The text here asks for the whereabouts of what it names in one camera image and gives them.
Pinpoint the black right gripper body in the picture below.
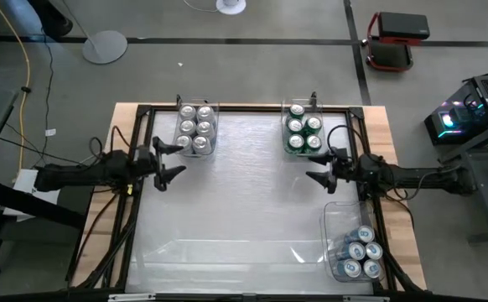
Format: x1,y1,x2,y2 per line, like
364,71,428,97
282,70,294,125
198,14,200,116
330,146,361,194

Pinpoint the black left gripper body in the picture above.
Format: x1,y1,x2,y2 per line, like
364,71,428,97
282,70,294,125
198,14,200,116
132,138,164,192

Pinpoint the white blue Spindrift can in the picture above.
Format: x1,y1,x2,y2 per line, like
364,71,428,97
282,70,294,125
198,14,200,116
192,135,214,155
179,118,198,136
179,103,198,122
174,133,195,153
196,103,216,122
196,120,216,138

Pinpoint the green Sprite soda can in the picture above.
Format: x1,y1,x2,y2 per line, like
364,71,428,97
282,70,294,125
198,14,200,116
288,133,307,151
288,103,307,120
286,117,304,134
304,133,324,152
304,115,324,133

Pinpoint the blue silver Red Bull can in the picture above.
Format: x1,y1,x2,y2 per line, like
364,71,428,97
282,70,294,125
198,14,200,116
365,242,384,261
335,242,366,262
361,258,382,279
344,225,376,245
336,258,362,279

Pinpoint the clear plastic bin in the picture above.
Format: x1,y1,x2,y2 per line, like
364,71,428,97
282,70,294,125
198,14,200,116
171,98,221,159
280,98,325,157
319,200,386,283

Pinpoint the white paper sheet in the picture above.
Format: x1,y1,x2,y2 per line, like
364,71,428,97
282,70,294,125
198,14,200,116
13,167,60,221

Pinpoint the round flat stand base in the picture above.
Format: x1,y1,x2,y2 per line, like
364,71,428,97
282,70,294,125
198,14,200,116
61,0,128,65

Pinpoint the red black rolling seat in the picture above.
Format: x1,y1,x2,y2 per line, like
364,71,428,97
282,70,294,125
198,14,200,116
361,11,432,73

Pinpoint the black computer with coloured lights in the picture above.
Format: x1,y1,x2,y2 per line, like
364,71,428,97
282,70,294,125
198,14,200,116
423,75,488,147

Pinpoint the dark grey equipment stand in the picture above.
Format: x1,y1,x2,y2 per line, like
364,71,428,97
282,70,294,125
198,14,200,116
436,119,488,244

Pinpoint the silver aluminium bar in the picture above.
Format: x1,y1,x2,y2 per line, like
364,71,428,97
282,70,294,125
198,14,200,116
107,292,392,302

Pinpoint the white round fan base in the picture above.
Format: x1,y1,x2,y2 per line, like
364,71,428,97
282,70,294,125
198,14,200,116
215,0,247,16

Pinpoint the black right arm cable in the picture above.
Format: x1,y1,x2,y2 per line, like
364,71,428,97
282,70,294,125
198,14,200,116
326,124,365,157

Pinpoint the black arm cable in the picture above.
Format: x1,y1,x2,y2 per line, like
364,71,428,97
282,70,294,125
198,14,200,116
87,124,132,159
326,124,365,157

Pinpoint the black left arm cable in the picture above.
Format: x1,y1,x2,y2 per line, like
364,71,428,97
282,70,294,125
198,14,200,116
87,124,132,159

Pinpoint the black aluminium table frame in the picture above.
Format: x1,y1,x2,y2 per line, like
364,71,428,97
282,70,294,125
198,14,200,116
65,102,428,294

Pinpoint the thin black floor cable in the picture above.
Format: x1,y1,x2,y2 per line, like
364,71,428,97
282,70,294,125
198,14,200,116
40,29,56,159

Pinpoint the black diagonal frame strut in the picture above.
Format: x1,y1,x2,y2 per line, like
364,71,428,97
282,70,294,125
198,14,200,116
0,174,88,231

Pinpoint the yellow power cable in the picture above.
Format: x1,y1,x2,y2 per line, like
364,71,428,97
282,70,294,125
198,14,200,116
0,0,32,173

